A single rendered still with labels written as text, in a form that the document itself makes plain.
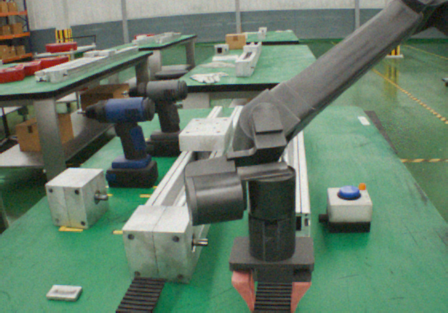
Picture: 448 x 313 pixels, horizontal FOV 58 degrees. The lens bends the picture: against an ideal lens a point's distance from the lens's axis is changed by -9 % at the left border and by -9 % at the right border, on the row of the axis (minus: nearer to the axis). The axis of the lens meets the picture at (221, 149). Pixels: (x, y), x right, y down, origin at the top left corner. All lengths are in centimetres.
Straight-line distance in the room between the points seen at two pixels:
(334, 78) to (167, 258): 37
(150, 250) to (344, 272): 31
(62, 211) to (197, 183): 51
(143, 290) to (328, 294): 27
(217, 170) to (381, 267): 37
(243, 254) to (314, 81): 24
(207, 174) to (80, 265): 38
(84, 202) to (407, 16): 68
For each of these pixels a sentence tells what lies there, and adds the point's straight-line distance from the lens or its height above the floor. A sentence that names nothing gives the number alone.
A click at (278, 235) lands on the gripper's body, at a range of 51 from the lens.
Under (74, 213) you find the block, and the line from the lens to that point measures 92.
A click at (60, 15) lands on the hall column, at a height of 147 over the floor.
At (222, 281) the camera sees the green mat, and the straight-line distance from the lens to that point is 71.
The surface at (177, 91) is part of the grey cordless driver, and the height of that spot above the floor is 97.
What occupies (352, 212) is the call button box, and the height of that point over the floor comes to 82.
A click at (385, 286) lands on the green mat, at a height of 78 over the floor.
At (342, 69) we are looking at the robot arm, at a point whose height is 110.
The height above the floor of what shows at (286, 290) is 81.
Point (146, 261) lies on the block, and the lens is 70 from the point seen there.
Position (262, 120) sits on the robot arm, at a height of 106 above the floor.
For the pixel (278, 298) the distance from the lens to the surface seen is 61.
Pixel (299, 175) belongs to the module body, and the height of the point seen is 86.
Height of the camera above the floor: 119
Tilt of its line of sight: 18 degrees down
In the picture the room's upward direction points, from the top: 4 degrees counter-clockwise
